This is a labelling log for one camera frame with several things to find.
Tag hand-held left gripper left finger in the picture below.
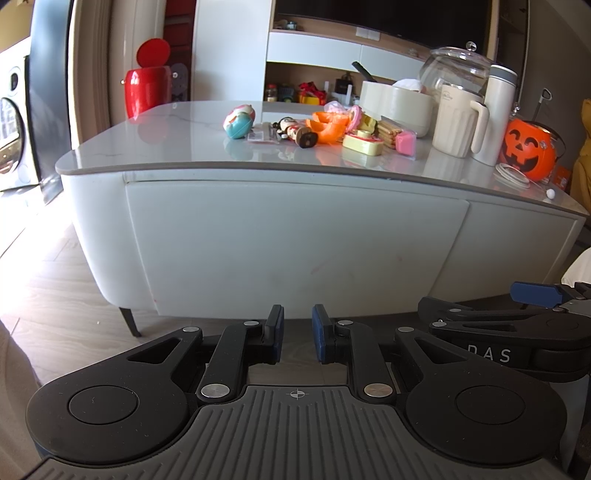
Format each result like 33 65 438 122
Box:
127 304 286 407

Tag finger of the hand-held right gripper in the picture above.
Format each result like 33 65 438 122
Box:
418 298 591 343
510 282 591 318

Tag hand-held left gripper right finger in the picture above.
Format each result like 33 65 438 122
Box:
311 304 468 405

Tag wooden drawer with white front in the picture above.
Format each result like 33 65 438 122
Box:
124 181 471 309

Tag panda figurine toy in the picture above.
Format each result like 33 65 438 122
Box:
272 117 319 149

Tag person's white clothing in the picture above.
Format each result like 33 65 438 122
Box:
560 249 591 287

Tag orange pumpkin bucket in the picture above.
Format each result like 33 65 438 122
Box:
499 118 566 182

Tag yellow cloth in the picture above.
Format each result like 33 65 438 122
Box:
570 99 591 208

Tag pink block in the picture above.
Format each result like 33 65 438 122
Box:
394 130 417 155

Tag wafer biscuit packet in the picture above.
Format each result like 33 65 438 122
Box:
376 119 407 148

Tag white thermos bottle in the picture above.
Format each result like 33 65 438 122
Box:
471 65 518 167

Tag cream ribbed pitcher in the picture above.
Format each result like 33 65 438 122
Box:
431 83 489 159

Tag cream oval container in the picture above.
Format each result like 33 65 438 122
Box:
359 80 435 138

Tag pink and cyan round toy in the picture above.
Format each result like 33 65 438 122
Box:
224 105 257 139

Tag white drawer coffee table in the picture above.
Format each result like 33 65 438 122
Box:
55 100 587 339

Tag clear glass jar with lid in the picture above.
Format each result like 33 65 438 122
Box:
419 41 492 100

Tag red toy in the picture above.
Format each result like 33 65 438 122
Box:
298 82 328 104

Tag black box in white holder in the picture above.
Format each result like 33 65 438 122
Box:
335 74 357 100

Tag red trash can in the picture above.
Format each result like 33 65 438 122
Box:
122 38 174 120

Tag white washing machine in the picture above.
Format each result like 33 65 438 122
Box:
0 51 42 192

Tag clear glass lid ring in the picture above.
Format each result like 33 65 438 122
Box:
494 162 532 189

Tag black utensil handle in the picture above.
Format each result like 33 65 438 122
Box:
352 61 379 84

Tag white wall cabinet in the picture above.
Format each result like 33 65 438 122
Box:
194 0 499 108

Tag dark sliding door frame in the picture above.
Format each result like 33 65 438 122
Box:
28 0 72 204

